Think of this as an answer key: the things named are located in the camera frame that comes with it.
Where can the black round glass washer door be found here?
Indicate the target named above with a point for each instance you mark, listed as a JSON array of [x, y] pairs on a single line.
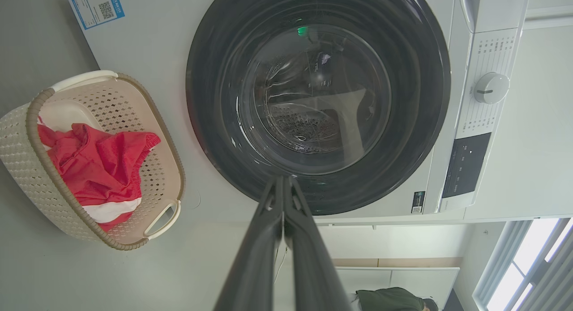
[[215, 123]]

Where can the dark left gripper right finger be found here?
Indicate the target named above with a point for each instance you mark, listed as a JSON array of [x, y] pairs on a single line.
[[309, 266]]

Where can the white round control knob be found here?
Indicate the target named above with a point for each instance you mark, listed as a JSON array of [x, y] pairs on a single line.
[[491, 88]]

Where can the blue energy label sticker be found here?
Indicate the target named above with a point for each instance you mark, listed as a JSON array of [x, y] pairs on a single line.
[[96, 9]]

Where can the steel washer drum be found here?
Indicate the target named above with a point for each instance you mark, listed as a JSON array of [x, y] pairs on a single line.
[[304, 127]]

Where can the white low cabinet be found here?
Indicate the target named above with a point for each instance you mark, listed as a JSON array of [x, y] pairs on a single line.
[[403, 277]]

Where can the red garment with white stripes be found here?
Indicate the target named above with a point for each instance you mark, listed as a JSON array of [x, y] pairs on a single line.
[[112, 210]]

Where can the window with grey frame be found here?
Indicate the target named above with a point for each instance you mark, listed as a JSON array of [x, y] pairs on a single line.
[[537, 257]]

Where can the person in green jacket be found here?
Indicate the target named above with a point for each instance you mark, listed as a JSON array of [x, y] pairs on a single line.
[[389, 300]]

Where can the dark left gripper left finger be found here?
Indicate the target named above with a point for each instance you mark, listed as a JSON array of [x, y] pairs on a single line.
[[257, 257]]

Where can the white front-load washing machine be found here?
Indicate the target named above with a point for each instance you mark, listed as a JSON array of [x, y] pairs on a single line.
[[156, 78]]

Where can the red and white garment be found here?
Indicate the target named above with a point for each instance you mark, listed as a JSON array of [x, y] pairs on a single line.
[[121, 159]]

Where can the white detergent drawer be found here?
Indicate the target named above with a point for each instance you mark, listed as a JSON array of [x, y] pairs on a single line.
[[497, 9]]

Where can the cream perforated laundry basket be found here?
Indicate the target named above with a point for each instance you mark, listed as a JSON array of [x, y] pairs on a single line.
[[22, 154]]

